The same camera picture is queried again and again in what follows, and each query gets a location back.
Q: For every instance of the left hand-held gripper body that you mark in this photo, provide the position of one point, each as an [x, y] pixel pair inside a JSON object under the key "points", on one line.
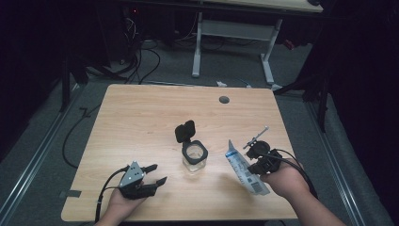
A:
{"points": [[133, 180]]}

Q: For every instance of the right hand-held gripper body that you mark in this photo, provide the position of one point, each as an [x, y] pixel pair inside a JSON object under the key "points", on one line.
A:
{"points": [[266, 160]]}

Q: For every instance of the white and blue packet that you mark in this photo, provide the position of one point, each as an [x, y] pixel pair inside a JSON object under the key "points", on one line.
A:
{"points": [[241, 166]]}

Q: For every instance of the glass jar with black lid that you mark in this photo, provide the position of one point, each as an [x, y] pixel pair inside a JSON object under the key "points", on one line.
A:
{"points": [[194, 153]]}

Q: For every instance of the person's left hand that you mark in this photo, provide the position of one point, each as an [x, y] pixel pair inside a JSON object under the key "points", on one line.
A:
{"points": [[122, 205]]}

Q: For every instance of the person's right hand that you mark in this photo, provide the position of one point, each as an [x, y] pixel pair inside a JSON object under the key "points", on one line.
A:
{"points": [[288, 180]]}

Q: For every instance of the grey tape strip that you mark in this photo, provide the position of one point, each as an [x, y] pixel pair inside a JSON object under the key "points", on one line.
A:
{"points": [[70, 193]]}

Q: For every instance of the grey table grommet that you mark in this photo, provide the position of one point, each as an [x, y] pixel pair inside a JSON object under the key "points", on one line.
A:
{"points": [[224, 100]]}

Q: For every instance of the black metal stand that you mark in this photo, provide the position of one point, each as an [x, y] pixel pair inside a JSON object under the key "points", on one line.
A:
{"points": [[66, 84], [316, 91]]}

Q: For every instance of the white plug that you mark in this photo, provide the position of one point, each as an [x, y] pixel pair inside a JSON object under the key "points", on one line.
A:
{"points": [[221, 83]]}

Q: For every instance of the white-framed desk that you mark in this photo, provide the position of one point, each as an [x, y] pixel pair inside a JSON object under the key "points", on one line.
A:
{"points": [[235, 29]]}

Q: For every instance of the aluminium floor rail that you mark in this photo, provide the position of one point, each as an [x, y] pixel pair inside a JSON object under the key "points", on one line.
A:
{"points": [[335, 163], [34, 157]]}

